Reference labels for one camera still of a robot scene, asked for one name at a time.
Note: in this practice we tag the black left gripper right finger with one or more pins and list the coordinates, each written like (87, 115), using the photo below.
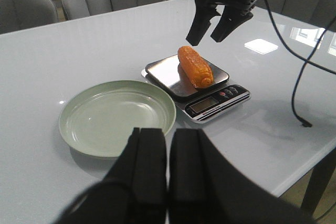
(205, 187)

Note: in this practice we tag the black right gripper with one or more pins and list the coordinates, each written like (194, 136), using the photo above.
(235, 13)

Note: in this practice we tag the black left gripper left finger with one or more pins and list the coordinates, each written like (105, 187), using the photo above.
(133, 190)

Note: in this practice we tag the orange corn cob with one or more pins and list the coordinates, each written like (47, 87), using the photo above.
(195, 67)

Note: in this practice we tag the light green plate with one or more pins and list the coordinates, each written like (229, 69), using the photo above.
(98, 121)

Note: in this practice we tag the black table leg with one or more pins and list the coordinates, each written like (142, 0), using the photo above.
(319, 179)

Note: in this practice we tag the grey upholstered chair left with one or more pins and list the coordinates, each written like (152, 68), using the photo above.
(24, 14)

